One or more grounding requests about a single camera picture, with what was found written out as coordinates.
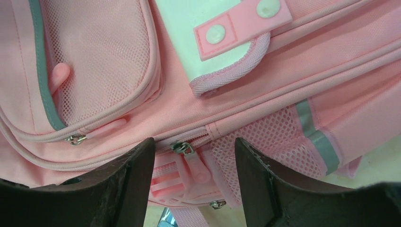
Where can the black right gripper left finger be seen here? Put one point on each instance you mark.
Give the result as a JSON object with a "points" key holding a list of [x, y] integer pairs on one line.
{"points": [[112, 195]]}

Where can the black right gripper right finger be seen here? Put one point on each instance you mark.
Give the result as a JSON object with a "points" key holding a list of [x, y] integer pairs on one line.
{"points": [[274, 195]]}

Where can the pink student backpack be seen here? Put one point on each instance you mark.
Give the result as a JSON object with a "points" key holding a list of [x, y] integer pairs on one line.
{"points": [[313, 84]]}

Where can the blue eraser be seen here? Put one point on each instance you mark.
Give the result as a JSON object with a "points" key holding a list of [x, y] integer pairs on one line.
{"points": [[167, 219]]}

